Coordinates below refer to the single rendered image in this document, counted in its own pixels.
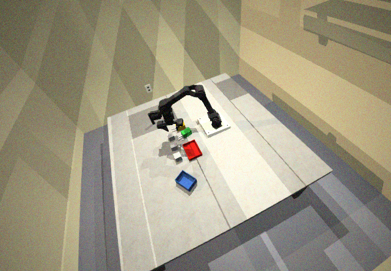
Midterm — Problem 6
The blue tray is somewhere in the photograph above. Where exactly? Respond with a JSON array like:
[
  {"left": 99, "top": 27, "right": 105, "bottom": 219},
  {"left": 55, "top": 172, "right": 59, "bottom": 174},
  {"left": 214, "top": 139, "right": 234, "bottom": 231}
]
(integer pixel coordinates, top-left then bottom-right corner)
[{"left": 175, "top": 170, "right": 197, "bottom": 192}]

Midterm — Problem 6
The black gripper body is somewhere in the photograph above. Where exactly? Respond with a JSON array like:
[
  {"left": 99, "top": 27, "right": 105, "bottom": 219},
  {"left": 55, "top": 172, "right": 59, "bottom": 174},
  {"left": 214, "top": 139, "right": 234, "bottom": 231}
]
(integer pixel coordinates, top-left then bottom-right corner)
[{"left": 156, "top": 116, "right": 183, "bottom": 129}]

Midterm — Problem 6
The red tray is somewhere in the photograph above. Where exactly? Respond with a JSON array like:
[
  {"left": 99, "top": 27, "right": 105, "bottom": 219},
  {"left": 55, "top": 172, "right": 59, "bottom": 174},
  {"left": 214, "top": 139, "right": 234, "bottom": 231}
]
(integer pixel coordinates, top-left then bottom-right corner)
[{"left": 182, "top": 139, "right": 203, "bottom": 161}]

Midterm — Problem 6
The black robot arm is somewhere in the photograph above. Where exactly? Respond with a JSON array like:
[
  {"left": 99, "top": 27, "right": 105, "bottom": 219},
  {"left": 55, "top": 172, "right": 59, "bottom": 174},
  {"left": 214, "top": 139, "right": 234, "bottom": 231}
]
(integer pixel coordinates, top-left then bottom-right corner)
[{"left": 150, "top": 85, "right": 222, "bottom": 129}]

